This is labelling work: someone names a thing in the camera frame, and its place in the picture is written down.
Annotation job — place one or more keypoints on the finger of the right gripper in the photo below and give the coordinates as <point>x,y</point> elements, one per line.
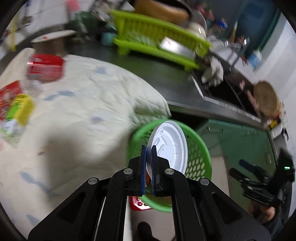
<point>240,177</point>
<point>258,172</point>

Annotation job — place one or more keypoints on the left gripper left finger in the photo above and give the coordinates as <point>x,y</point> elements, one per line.
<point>95,210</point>

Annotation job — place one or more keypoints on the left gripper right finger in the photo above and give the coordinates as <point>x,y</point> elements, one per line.
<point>201,210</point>

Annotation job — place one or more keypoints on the white plastic lid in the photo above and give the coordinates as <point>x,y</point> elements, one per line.
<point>171,144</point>

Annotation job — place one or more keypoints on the red plastic cup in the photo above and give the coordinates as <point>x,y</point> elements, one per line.
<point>7,95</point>

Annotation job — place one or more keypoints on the green trash basket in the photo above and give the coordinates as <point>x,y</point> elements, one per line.
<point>199,160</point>

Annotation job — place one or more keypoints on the round wooden cutting board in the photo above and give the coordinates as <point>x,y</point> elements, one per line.
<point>267,99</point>

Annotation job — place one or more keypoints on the cream quilted mat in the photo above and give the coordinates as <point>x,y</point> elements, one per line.
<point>79,129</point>

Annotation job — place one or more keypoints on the white dish rag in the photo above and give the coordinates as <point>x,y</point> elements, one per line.
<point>213,73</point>

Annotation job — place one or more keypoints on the clear yellow label bottle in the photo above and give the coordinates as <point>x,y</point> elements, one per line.
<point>17,118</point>

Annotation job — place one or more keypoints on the red soda can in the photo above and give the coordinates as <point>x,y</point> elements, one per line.
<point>45,67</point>

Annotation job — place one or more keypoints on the steel pot with lid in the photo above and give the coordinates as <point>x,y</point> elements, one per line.
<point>52,43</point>

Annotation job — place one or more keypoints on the teal cup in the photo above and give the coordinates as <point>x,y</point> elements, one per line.
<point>107,39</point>

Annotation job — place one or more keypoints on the black wok with lid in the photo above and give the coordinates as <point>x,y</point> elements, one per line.
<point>156,9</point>

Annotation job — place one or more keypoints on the lime green dish rack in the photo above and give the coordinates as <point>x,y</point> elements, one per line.
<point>145,34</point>

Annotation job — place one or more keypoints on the green glass jar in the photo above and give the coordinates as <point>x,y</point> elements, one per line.
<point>85,24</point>

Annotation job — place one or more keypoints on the pink bottle brush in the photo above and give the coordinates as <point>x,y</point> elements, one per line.
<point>72,6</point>

